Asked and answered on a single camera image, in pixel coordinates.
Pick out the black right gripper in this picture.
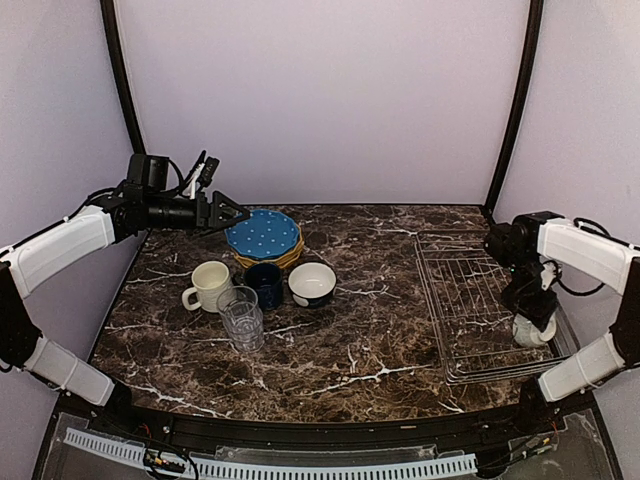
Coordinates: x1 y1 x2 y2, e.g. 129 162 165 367
502 251 560 329

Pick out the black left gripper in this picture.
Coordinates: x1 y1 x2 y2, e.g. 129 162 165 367
145 190 251 236

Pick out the pale green ribbed bowl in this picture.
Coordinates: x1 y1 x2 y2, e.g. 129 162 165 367
512 315 557 348

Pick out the blue polka dot plate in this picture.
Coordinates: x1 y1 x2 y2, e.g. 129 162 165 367
225 209 300 260

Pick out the yellow polka dot plate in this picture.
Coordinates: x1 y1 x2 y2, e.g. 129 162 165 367
231 225 304 257
233 253 301 270

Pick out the cream white mug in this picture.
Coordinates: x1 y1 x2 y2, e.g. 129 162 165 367
181 261 233 313

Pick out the dark blue mug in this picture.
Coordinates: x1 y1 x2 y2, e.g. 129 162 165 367
243 263 284 311

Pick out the clear glass cup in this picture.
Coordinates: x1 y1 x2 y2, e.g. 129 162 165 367
223 311 264 353
217 286 262 321

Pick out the teal and white mug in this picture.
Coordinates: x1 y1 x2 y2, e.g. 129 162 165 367
288 262 337 309

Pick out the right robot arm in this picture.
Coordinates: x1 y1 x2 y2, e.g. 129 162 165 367
484 211 639 434

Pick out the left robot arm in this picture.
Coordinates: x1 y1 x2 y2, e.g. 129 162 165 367
1 182 250 436

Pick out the clear acrylic tray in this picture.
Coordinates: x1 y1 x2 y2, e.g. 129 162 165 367
549 306 581 359

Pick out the small circuit board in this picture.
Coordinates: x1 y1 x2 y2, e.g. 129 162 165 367
143 450 186 474

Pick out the metal wire dish rack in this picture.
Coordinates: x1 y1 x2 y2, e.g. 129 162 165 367
414 232 565 385

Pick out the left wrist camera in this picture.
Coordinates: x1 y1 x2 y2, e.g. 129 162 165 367
125 149 220 200

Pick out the black front rail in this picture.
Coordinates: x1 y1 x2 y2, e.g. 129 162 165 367
52 394 569 453

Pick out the black frame post left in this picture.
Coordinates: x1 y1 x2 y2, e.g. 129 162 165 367
99 0 146 154

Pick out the black frame post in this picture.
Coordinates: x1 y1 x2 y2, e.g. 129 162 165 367
481 0 544 224
99 0 146 154

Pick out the white slotted cable duct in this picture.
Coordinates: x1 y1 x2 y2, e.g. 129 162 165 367
63 427 478 479

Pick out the black frame post right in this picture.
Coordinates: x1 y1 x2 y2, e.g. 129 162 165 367
481 0 544 224

